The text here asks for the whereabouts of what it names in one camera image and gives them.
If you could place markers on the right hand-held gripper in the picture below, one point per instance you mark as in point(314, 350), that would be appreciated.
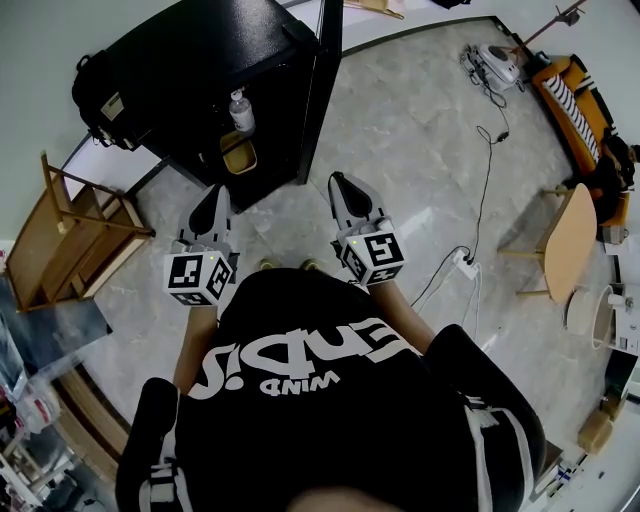
point(374, 255)

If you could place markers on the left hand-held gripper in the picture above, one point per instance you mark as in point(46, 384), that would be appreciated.
point(195, 274)

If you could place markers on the clear plastic drink bottle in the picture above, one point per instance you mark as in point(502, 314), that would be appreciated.
point(242, 114)

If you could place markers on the black mini fridge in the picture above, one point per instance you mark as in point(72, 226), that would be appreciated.
point(200, 60)

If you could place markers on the person's left forearm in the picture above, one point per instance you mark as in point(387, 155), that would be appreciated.
point(192, 345)

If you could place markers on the person's right forearm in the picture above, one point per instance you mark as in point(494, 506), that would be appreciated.
point(400, 312)

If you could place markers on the yellow storage basket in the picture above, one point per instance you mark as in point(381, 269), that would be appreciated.
point(240, 156)

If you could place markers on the person's right shoe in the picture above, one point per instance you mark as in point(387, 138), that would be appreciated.
point(310, 264)

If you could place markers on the person's shoe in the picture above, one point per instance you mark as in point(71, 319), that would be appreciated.
point(310, 264)
point(270, 264)

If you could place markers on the person's left shoe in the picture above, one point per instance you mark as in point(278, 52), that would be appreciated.
point(270, 264)

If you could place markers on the white flat board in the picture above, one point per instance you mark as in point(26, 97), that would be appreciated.
point(100, 165)

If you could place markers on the white power strip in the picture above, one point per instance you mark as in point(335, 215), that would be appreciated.
point(466, 265)

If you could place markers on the wooden chair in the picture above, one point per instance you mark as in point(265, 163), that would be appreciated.
point(75, 235)

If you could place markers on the black backpack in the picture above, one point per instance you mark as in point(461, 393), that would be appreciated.
point(95, 95)

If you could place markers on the white floor appliance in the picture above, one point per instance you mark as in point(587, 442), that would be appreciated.
point(497, 62)

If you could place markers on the person's black printed T-shirt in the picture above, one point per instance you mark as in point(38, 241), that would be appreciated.
point(320, 400)

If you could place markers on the wooden side table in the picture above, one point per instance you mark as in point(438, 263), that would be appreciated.
point(570, 240)

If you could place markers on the orange sofa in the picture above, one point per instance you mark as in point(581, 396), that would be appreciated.
point(575, 130)

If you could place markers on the black white striped pillow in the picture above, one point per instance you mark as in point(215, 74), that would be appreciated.
point(570, 110)

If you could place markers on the clear plastic bag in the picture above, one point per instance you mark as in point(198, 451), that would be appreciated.
point(35, 405)

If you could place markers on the white round bin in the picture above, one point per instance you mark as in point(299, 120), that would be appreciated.
point(582, 310)

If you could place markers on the wooden pole stand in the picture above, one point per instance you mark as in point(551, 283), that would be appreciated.
point(545, 25)

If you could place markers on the white paper roll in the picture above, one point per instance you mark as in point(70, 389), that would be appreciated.
point(616, 299)

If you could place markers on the cardboard box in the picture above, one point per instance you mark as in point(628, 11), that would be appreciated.
point(595, 432)

